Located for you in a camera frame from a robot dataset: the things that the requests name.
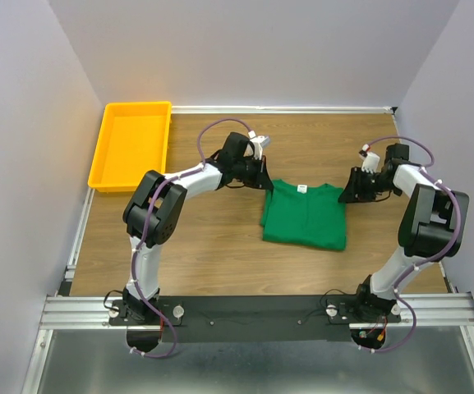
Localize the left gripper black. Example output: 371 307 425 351
232 154 274 190

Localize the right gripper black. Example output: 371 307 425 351
337 167 399 204

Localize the green t shirt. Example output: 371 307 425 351
260 179 347 251

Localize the yellow plastic tray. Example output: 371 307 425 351
88 101 172 193

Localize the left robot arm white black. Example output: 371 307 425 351
110 131 273 324

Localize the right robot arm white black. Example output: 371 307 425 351
338 143 470 322

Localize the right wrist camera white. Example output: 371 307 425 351
359 144 380 173

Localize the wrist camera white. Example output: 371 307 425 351
359 144 380 173
248 131 270 160

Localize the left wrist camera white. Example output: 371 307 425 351
248 131 270 160

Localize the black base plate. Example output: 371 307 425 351
104 292 401 351

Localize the aluminium front rail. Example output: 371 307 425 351
39 293 474 330

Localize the aluminium right side rail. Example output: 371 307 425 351
392 114 474 394

